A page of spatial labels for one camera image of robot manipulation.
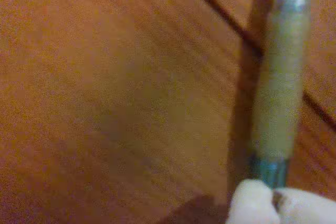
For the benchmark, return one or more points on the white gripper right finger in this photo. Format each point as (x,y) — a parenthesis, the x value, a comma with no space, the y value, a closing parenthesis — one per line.
(309,208)

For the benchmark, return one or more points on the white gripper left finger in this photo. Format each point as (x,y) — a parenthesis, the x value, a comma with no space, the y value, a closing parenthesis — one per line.
(252,205)

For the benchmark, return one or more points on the green transparent pen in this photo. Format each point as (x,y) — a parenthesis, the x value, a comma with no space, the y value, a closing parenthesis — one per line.
(281,77)

